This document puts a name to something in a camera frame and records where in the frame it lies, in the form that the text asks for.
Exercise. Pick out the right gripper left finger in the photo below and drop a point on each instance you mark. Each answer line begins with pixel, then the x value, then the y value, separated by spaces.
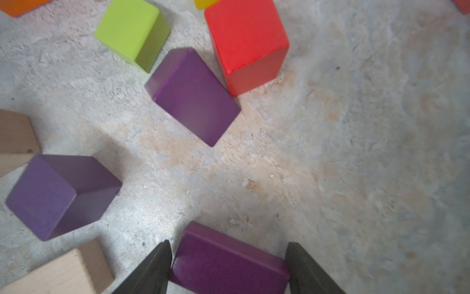
pixel 152 275

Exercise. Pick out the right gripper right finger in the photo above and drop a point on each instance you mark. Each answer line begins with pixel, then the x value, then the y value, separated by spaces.
pixel 307 276

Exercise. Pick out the natural wood block bottom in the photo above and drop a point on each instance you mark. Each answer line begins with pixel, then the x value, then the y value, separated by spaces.
pixel 83 270

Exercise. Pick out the natural wood block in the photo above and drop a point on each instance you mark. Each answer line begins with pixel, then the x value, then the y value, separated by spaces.
pixel 83 270
pixel 19 142

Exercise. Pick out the purple small cube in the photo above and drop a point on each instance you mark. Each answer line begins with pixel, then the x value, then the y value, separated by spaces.
pixel 57 194

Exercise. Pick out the natural wood block lower left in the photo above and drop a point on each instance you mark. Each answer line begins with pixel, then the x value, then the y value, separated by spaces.
pixel 19 142

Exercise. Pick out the purple triangular block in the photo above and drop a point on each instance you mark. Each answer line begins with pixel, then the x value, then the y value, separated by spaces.
pixel 185 87

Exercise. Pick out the red small cube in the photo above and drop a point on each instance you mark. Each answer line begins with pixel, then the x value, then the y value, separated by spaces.
pixel 249 41

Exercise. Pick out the green small cube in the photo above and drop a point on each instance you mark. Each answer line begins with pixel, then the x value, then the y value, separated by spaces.
pixel 134 30

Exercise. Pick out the yellow long block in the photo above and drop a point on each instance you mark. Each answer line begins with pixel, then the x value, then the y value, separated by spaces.
pixel 204 4

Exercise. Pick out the orange block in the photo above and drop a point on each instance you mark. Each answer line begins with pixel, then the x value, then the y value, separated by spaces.
pixel 16 8

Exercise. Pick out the red arch block upper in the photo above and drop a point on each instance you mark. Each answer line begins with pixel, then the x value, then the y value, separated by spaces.
pixel 463 6

